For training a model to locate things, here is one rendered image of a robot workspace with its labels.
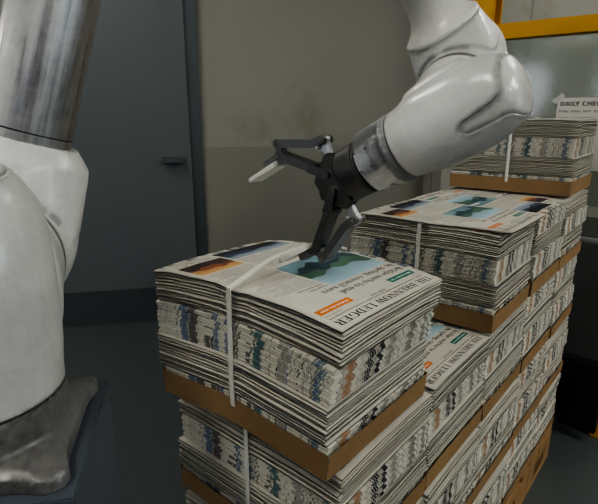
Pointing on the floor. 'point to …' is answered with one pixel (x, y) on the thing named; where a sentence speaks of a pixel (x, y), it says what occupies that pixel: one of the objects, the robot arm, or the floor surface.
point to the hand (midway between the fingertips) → (273, 216)
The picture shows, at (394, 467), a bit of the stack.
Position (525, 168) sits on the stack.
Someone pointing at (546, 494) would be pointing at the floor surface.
